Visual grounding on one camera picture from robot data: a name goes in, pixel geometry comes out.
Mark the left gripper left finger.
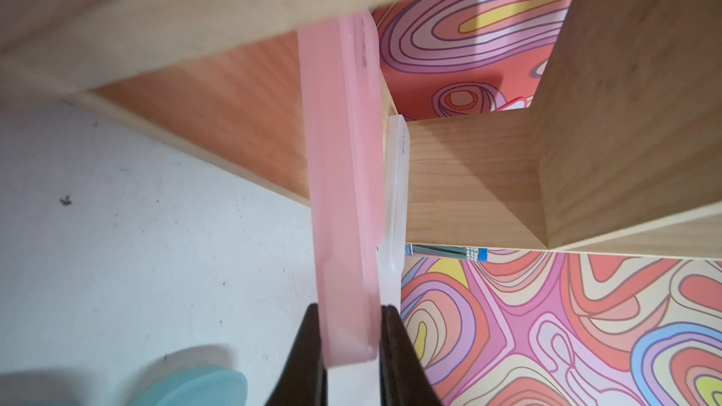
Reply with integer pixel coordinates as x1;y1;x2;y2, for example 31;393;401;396
266;304;327;406

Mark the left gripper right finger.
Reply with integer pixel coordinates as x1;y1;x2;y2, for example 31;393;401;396
379;306;442;406

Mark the clear pencil case lower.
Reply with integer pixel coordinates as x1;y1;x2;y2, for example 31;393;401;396
377;115;411;310

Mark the pencil tube blue lid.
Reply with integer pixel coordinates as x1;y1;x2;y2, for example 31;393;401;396
405;244;488;262

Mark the wooden two-tier shelf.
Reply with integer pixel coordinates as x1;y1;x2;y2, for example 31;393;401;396
1;0;721;258

